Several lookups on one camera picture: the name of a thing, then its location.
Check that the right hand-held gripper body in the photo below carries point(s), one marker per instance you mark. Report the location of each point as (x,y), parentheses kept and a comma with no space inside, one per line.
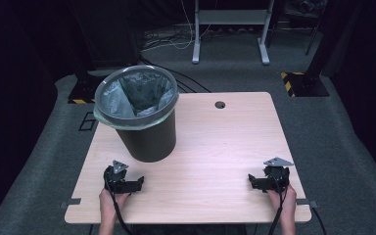
(275,178)

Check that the person's right hand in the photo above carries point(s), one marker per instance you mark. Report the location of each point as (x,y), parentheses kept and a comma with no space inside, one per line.
(289,199)

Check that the black tripod leg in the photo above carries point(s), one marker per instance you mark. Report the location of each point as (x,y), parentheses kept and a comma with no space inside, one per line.
(312,42)

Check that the black stand with striped base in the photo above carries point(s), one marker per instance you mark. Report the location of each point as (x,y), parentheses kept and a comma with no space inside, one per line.
(84,89)
(310,83)

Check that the white metal desk frame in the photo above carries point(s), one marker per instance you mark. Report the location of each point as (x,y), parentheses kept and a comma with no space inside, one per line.
(231,16)

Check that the grey table edge bracket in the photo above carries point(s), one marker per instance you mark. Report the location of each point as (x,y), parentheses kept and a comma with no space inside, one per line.
(71,202)

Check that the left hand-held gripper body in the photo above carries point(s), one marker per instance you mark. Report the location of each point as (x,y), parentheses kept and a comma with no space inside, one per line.
(114,181)

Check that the person's left hand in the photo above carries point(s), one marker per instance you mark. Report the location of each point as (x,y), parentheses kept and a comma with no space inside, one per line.
(109,202)

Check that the dark brown trash bin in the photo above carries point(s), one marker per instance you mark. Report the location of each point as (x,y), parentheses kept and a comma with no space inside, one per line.
(150,143)

